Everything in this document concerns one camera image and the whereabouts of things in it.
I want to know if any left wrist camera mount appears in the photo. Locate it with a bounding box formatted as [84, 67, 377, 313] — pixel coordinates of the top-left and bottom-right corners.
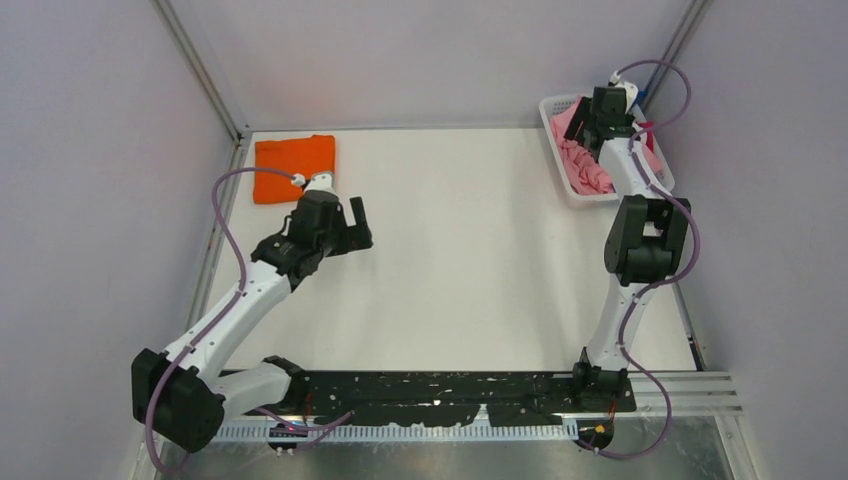
[290, 171, 336, 195]

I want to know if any white plastic basket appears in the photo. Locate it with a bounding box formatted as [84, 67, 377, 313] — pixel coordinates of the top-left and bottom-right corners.
[539, 94, 675, 209]

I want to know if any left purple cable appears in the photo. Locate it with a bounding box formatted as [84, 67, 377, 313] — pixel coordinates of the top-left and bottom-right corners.
[144, 166, 354, 476]

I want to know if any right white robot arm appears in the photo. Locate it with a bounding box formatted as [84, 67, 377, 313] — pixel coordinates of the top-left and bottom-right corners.
[564, 86, 690, 412]

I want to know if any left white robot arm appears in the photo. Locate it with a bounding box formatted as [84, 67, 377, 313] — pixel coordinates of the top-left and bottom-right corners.
[131, 190, 373, 453]

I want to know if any white slotted cable duct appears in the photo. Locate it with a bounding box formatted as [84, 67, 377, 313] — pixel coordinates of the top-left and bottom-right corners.
[212, 419, 578, 443]

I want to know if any pink t shirt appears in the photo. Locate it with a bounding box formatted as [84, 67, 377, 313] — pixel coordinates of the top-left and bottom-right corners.
[547, 95, 673, 201]

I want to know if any purple cable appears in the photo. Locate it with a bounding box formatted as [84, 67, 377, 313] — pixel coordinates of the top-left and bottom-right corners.
[144, 166, 354, 476]
[574, 59, 702, 461]

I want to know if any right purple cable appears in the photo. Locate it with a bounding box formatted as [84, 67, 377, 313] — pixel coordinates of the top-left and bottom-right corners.
[574, 59, 702, 461]

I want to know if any folded orange t shirt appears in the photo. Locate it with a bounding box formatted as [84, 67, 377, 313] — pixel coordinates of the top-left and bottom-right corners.
[253, 135, 336, 205]

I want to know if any blue t shirt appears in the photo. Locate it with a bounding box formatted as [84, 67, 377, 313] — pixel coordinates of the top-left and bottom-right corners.
[627, 87, 646, 111]

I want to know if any red white t shirt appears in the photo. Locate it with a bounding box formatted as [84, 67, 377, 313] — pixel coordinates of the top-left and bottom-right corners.
[636, 121, 655, 154]

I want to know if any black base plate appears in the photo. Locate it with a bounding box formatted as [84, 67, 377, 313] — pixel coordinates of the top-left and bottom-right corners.
[263, 370, 636, 427]

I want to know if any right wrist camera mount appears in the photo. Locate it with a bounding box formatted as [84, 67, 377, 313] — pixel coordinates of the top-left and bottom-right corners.
[607, 70, 640, 110]

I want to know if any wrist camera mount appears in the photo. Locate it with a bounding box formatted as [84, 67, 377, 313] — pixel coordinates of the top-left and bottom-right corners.
[290, 171, 336, 195]
[607, 70, 640, 110]

